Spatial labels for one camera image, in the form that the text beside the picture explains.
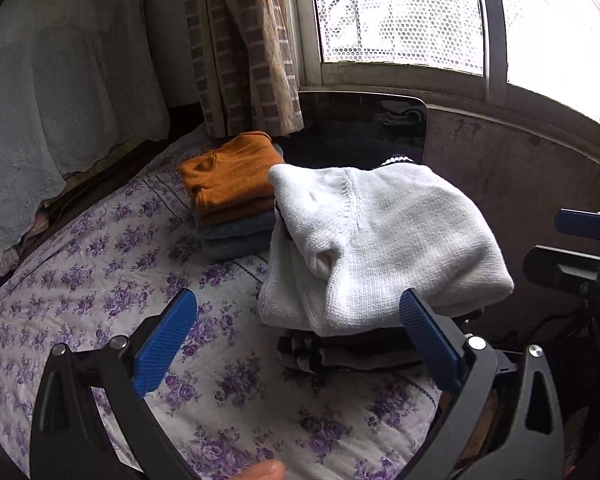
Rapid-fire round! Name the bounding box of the white sweater with black trim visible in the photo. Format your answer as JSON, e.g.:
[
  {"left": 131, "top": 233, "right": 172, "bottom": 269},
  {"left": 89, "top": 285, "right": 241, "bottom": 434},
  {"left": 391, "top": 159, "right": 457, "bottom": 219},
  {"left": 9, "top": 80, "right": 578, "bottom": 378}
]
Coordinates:
[{"left": 257, "top": 154, "right": 515, "bottom": 337}]

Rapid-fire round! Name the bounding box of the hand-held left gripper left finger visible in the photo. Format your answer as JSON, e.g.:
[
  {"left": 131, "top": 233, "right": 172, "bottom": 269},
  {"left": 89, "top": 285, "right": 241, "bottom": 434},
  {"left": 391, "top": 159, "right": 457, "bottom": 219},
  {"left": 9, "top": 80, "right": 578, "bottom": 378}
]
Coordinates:
[{"left": 29, "top": 288, "right": 201, "bottom": 480}]

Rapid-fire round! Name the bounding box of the white lace cover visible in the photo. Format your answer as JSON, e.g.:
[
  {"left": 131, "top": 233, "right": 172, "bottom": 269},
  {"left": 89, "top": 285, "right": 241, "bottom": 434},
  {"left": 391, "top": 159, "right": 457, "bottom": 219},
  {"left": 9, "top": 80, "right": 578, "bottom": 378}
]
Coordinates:
[{"left": 0, "top": 0, "right": 173, "bottom": 281}]

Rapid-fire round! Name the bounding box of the person's left hand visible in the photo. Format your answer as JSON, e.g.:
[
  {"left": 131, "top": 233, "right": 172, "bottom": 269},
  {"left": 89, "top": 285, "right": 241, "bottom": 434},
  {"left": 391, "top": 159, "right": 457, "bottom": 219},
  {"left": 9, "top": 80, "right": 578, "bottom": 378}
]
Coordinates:
[{"left": 240, "top": 460, "right": 287, "bottom": 480}]

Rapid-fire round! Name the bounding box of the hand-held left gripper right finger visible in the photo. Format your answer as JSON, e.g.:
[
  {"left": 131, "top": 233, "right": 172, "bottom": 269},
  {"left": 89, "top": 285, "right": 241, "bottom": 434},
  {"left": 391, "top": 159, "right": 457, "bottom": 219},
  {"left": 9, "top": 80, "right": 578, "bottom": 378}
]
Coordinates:
[{"left": 398, "top": 287, "right": 566, "bottom": 480}]

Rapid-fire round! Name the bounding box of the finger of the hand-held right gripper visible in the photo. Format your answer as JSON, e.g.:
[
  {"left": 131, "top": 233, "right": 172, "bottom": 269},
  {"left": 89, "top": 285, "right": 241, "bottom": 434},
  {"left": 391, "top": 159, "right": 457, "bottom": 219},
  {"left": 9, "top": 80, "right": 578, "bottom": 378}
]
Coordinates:
[
  {"left": 522, "top": 244, "right": 600, "bottom": 297},
  {"left": 554, "top": 208, "right": 600, "bottom": 242}
]

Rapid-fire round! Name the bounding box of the purple floral bedsheet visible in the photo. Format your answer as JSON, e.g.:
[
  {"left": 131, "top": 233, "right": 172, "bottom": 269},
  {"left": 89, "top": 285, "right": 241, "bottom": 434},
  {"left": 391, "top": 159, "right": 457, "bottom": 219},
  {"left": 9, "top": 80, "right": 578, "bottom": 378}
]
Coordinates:
[{"left": 0, "top": 125, "right": 443, "bottom": 480}]

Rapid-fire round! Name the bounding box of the black glossy board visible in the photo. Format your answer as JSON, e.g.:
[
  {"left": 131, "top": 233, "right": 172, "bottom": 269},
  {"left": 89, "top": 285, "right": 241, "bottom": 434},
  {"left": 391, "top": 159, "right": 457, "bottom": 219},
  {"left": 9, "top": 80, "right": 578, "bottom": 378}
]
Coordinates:
[{"left": 282, "top": 91, "right": 429, "bottom": 168}]

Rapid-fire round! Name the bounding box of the perforated screen window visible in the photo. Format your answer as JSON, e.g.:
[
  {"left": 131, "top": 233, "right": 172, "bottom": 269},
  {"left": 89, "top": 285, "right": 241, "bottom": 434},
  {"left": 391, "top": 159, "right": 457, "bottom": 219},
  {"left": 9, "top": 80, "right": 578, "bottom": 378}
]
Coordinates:
[{"left": 290, "top": 0, "right": 600, "bottom": 136}]

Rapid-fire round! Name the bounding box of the folded orange sweater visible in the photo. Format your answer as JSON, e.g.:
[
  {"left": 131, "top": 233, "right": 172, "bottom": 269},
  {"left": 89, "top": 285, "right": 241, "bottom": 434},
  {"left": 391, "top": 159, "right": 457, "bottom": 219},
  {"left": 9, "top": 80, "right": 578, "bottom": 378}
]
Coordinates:
[{"left": 176, "top": 131, "right": 287, "bottom": 228}]

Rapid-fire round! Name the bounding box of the folded dark striped garment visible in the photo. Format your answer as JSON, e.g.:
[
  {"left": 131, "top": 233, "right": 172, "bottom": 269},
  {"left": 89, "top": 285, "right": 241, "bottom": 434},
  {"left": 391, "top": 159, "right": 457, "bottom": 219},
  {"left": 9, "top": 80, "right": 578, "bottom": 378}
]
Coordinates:
[{"left": 277, "top": 310, "right": 481, "bottom": 373}]

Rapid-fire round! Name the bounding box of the folded blue grey garment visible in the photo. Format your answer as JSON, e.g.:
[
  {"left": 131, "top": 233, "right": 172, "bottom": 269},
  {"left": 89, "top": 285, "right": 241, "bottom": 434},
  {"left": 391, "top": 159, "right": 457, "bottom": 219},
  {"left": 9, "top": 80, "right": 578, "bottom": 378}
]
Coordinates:
[{"left": 195, "top": 210, "right": 281, "bottom": 262}]

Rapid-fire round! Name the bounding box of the brick pattern curtain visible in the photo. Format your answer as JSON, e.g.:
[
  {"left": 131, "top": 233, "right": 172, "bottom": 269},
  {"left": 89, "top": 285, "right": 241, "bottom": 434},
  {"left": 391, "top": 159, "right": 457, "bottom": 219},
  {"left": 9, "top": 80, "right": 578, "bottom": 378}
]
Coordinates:
[{"left": 182, "top": 0, "right": 306, "bottom": 138}]

